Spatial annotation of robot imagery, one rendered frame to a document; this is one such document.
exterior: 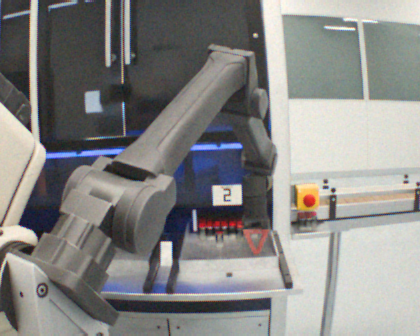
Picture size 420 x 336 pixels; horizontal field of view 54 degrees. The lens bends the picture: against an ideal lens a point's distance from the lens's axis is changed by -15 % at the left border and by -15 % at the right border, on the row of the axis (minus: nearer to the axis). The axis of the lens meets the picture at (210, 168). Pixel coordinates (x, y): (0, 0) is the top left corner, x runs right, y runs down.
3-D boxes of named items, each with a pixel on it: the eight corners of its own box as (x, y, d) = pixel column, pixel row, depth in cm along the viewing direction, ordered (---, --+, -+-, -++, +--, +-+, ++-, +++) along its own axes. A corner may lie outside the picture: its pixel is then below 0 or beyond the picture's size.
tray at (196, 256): (188, 232, 155) (187, 222, 154) (268, 228, 154) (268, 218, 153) (179, 272, 121) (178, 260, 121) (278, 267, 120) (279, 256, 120)
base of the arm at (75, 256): (1, 257, 43) (69, 287, 37) (35, 201, 48) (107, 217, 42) (45, 297, 49) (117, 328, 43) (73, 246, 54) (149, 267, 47)
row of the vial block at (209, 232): (199, 238, 148) (198, 224, 147) (257, 235, 147) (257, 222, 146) (199, 240, 145) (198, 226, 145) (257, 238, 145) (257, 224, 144)
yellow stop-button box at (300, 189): (294, 205, 151) (294, 183, 149) (315, 203, 150) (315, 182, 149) (297, 211, 143) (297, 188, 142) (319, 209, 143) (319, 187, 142)
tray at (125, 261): (91, 232, 156) (89, 222, 155) (164, 232, 155) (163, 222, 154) (63, 268, 123) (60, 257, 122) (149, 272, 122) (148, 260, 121)
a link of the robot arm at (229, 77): (212, 30, 79) (267, 40, 76) (212, 93, 88) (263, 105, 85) (54, 193, 48) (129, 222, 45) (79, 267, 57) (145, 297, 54)
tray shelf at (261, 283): (79, 237, 157) (78, 232, 156) (283, 232, 154) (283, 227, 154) (34, 292, 110) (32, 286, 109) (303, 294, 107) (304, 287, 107)
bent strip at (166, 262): (162, 260, 130) (160, 241, 129) (173, 260, 130) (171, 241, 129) (155, 280, 116) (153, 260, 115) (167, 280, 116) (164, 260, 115)
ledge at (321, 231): (287, 227, 160) (287, 221, 159) (322, 224, 159) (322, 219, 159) (292, 240, 146) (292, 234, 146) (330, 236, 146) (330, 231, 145)
